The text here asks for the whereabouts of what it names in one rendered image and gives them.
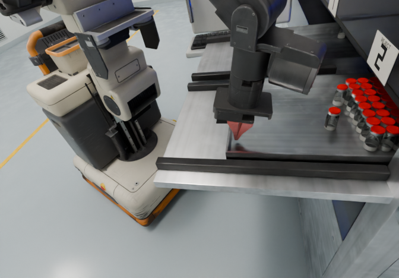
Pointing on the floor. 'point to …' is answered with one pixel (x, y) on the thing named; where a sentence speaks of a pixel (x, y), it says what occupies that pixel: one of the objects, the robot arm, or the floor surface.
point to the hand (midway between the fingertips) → (236, 135)
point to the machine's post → (370, 237)
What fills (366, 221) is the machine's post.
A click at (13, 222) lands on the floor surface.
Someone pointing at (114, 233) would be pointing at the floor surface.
